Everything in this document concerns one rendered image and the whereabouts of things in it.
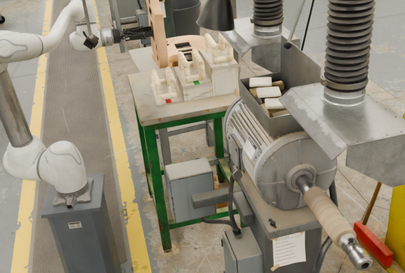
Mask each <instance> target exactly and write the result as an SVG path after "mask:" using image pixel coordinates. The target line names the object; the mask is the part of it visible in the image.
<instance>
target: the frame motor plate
mask: <svg viewBox="0 0 405 273"><path fill-rule="evenodd" d="M235 171H237V169H236V167H235V166H233V173H234V172H235ZM240 172H241V173H242V178H241V179H240V180H239V181H238V183H239V185H240V186H241V188H242V190H243V192H244V194H245V196H246V198H247V200H248V202H249V203H250V205H251V207H252V209H253V211H254V213H255V214H256V216H257V219H258V220H259V222H260V224H261V226H262V228H263V229H264V231H265V233H266V235H267V237H268V239H269V240H270V239H275V238H278V237H283V236H287V235H290V234H295V233H300V232H303V231H307V230H312V229H315V228H320V227H322V225H321V224H320V222H319V221H318V220H317V218H316V216H315V215H314V214H313V212H312V211H311V209H310V208H309V206H308V205H306V206H303V207H299V208H296V209H279V208H276V207H273V206H270V205H269V204H267V203H266V202H265V201H264V200H263V199H262V197H261V196H260V194H259V193H258V191H257V188H256V185H255V184H254V182H253V180H252V179H251V177H250V175H249V173H248V172H247V170H246V169H245V170H240ZM325 194H326V195H327V193H325ZM327 196H328V195H327ZM328 198H329V199H330V197H329V196H328ZM330 201H331V202H332V203H333V204H334V206H335V207H336V208H337V209H338V207H337V206H336V205H335V203H334V202H333V201H332V200H331V199H330ZM338 211H339V212H340V214H341V215H342V216H343V214H342V212H341V211H340V210H339V209H338ZM343 217H344V216H343Z"/></svg>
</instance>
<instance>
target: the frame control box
mask: <svg viewBox="0 0 405 273"><path fill-rule="evenodd" d="M165 174H166V182H167V187H168V195H169V203H170V208H171V212H172V215H173V219H174V222H175V223H176V224H177V223H180V222H185V221H190V220H193V219H198V218H201V220H202V221H203V222H204V223H207V224H227V225H229V226H231V227H232V228H233V226H232V223H231V221H229V220H223V219H206V218H205V217H206V216H211V215H215V214H216V205H212V206H207V207H202V208H199V209H194V207H193V205H192V198H191V195H195V194H199V193H204V192H209V191H213V190H215V183H214V175H213V169H212V167H211V166H210V163H209V161H208V159H207V157H204V158H199V159H195V160H189V161H186V162H181V163H175V164H171V165H166V166H165ZM233 235H234V228H233Z"/></svg>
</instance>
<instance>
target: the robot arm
mask: <svg viewBox="0 0 405 273"><path fill-rule="evenodd" d="M86 5H87V11H88V15H89V21H90V27H91V30H92V33H93V34H94V35H95V36H97V37H99V40H98V42H99V43H98V44H97V46H96V47H95V48H93V49H89V48H88V47H86V46H85V45H83V43H84V41H85V40H86V37H85V36H84V34H83V31H84V32H85V34H86V35H87V37H88V35H89V32H88V29H87V23H86V17H85V14H84V8H83V3H82V0H71V2H70V3H69V5H68V6H67V7H65V8H64V9H63V10H62V12H61V13H60V15H59V17H58V18H57V20H56V22H55V24H54V26H53V27H52V29H51V31H50V32H49V34H48V35H47V36H40V35H37V34H29V33H19V32H13V31H4V30H0V119H1V122H2V124H3V126H4V129H5V132H6V134H7V136H8V139H9V141H10V143H9V144H8V146H7V150H6V152H5V154H4V157H3V165H4V168H5V170H6V171H7V172H8V173H9V174H11V175H13V176H14V177H17V178H21V179H25V180H33V181H45V182H47V183H49V184H51V185H53V186H55V191H56V193H55V198H54V200H53V202H52V206H53V207H58V206H62V205H67V208H68V209H71V208H72V207H73V206H74V204H76V203H81V202H91V200H92V199H91V197H90V196H91V191H92V184H93V182H94V179H93V178H87V173H86V168H85V165H84V161H83V158H82V155H81V153H80V152H79V150H78V148H77V147H76V146H75V145H74V144H73V143H70V142H68V141H59V142H55V143H53V144H52V145H50V146H49V147H48V149H46V146H45V145H44V144H43V143H42V142H41V141H40V140H39V138H38V137H37V136H34V135H32V134H31V131H30V129H29V126H28V124H27V120H26V119H25V115H24V113H23V110H22V107H21V105H20V102H19V100H18V97H17V94H16V91H15V89H14V86H13V83H12V81H11V78H10V76H9V73H8V70H7V67H8V63H12V62H17V61H25V60H31V59H33V58H36V57H39V56H41V55H43V54H45V53H47V52H49V51H52V50H53V49H55V48H56V47H57V46H58V45H59V43H60V42H61V40H62V38H63V36H64V34H65V32H66V29H67V27H68V25H69V22H70V21H71V19H72V20H73V21H74V22H75V23H76V27H77V31H74V32H73V33H72V34H71V35H70V36H69V40H70V44H71V47H72V48H73V49H75V50H80V51H90V50H94V49H98V48H101V47H105V46H113V43H114V44H116V43H121V40H122V39H125V41H126V42H127V41H130V40H140V39H146V37H153V36H154V33H153V30H152V31H151V26H149V27H143V26H141V27H134V28H125V29H123V31H119V28H116V29H112V30H110V28H105V29H100V30H99V29H98V27H97V24H96V13H95V7H94V4H93V0H86Z"/></svg>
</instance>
